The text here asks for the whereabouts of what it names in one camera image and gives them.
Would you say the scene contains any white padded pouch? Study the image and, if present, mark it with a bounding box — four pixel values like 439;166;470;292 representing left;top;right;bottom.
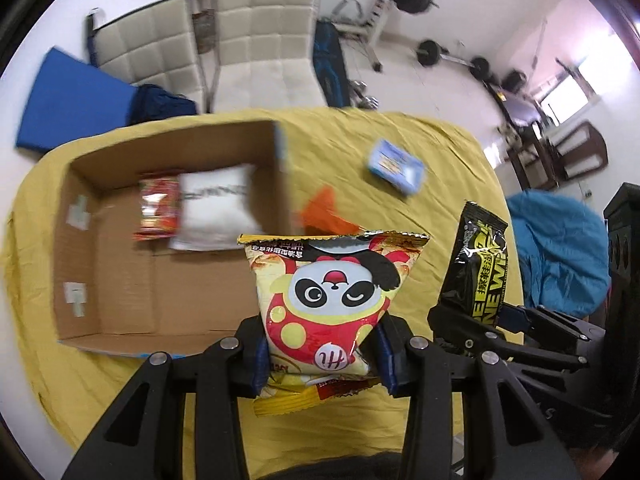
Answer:
168;165;262;252

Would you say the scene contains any person right hand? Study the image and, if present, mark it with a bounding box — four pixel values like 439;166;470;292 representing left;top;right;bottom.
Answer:
568;440;640;480

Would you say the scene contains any red floral snack bag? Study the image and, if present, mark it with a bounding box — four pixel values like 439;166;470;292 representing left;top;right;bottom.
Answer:
134;174;180;242

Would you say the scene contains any floor barbell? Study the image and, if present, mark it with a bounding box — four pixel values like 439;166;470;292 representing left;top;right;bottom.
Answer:
416;39;492;81

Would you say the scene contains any blue tissue pack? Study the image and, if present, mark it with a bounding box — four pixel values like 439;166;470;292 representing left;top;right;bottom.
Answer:
367;139;425;196

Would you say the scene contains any left white quilted chair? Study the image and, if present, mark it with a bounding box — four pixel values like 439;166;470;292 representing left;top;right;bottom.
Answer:
93;0;207;113

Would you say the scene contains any white weight bench rack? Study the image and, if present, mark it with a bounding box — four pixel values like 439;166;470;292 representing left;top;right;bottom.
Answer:
330;0;423;73

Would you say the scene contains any dumbbell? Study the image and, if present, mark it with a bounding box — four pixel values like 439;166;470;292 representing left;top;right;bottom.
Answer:
349;80;380;110

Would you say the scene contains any yellow panda snack bag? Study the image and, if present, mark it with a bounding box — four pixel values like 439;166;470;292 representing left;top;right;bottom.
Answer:
238;231;430;417

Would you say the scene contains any orange snack bag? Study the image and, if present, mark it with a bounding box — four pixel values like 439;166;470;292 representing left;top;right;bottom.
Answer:
299;185;361;235

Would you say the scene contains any black blue bench pad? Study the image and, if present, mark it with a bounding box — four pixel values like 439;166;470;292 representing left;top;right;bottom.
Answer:
312;21;352;108

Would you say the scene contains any dark blue cloth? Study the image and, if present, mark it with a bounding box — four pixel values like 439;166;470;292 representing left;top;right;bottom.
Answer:
127;84;198;126

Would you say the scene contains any white quilted chair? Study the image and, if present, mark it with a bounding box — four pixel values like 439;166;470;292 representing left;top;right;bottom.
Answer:
93;0;207;113
212;0;326;113

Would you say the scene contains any open cardboard box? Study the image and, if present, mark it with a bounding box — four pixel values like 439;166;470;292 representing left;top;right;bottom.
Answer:
52;119;294;359

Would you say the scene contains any yellow tablecloth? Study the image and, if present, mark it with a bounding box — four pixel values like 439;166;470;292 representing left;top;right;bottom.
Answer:
2;108;508;446

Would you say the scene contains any blue foam mat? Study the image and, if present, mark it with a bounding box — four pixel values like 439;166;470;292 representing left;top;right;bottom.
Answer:
15;48;137;154

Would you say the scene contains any brown wooden chair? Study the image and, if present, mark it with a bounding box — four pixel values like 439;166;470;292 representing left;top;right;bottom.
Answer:
506;122;608;191

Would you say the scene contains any black yellow snack bag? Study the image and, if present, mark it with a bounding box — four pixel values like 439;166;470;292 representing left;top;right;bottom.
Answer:
439;202;508;326

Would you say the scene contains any right white quilted chair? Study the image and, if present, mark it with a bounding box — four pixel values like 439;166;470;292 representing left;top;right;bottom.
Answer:
212;0;326;113

